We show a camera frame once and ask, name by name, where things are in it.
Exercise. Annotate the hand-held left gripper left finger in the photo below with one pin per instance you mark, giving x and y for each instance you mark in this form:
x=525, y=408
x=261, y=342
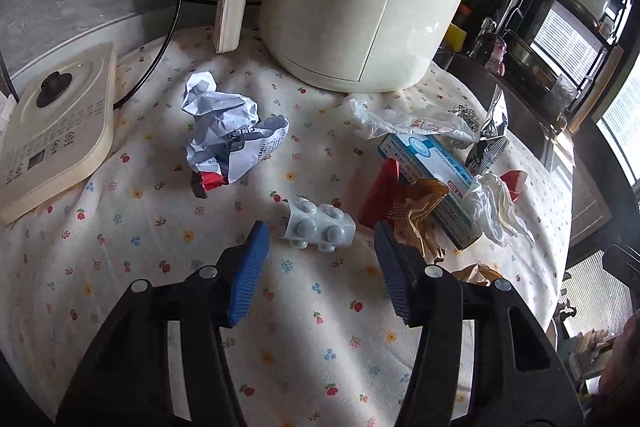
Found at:
x=247, y=272

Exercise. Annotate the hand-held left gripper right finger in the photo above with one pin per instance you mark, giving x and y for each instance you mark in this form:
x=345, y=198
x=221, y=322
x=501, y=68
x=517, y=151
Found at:
x=395, y=272

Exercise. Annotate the brown gold wrapper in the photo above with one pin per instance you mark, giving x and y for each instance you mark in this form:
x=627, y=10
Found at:
x=420, y=207
x=475, y=272

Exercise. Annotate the red cardboard box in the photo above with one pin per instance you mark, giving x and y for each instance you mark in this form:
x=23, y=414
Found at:
x=382, y=192

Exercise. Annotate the grey toy brick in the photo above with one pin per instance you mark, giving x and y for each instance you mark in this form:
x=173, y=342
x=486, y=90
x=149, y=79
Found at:
x=320, y=227

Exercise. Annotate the white tissue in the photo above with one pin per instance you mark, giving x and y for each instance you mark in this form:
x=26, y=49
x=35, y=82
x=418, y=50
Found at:
x=490, y=207

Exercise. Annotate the blue white medicine box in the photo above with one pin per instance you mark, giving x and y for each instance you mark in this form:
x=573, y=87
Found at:
x=430, y=157

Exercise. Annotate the red white candy wrapper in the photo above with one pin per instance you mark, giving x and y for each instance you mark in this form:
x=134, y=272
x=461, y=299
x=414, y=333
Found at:
x=515, y=182

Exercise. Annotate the white blue paper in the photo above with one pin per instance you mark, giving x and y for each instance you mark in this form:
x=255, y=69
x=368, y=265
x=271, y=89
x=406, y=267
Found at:
x=225, y=127

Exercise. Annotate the silver foil packet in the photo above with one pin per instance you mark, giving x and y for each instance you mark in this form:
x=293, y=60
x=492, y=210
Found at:
x=495, y=122

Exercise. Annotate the small red wrapper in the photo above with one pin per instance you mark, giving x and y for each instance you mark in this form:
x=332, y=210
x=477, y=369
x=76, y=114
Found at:
x=212, y=181

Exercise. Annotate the floral tablecloth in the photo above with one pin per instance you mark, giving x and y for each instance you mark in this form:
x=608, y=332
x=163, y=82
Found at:
x=150, y=227

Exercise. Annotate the clear plastic bag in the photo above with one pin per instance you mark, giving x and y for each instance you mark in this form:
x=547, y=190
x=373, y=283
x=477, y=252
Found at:
x=400, y=122

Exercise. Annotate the stainless steel sink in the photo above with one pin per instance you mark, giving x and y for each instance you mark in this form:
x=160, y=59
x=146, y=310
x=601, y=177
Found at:
x=520, y=127

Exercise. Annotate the steel wool scrubber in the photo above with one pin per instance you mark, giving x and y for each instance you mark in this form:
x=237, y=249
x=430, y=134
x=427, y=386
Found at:
x=462, y=114

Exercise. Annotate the wooden cutting board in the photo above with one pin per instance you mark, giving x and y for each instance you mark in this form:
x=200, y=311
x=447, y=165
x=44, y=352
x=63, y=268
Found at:
x=597, y=87

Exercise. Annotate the cream appliance base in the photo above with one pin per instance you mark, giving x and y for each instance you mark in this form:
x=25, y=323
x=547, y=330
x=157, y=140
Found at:
x=60, y=132

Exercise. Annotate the yellow sponge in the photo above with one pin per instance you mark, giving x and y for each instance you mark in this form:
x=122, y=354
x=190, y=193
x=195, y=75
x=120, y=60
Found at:
x=457, y=37

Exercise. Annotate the white air fryer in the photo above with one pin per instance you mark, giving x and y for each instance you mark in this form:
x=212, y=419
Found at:
x=350, y=7

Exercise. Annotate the black dish rack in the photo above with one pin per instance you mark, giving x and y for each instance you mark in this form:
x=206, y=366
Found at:
x=530, y=7

